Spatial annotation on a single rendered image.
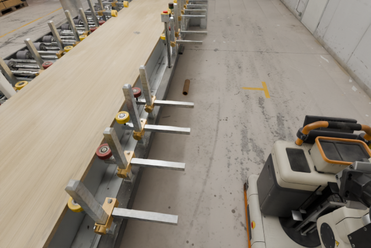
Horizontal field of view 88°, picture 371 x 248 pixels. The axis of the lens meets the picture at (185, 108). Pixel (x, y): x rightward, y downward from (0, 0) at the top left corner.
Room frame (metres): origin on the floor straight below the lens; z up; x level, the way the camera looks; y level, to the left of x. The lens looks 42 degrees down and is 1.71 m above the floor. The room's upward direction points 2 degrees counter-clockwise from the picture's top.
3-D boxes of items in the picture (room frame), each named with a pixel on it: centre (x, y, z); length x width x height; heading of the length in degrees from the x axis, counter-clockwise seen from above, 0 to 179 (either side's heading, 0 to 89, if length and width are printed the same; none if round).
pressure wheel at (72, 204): (0.35, 0.46, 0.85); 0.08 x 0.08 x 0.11
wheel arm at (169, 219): (0.32, 0.26, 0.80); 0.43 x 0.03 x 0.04; 82
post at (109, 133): (0.54, 0.33, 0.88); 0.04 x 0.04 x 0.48; 82
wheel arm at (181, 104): (1.06, 0.15, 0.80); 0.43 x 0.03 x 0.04; 82
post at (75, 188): (0.29, 0.36, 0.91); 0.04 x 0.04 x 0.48; 82
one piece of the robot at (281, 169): (0.51, -0.76, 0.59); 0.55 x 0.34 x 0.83; 80
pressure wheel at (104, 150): (0.59, 0.42, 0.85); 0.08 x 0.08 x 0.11
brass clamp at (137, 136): (0.81, 0.29, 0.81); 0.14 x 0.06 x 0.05; 172
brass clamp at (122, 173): (0.56, 0.32, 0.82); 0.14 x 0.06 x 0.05; 172
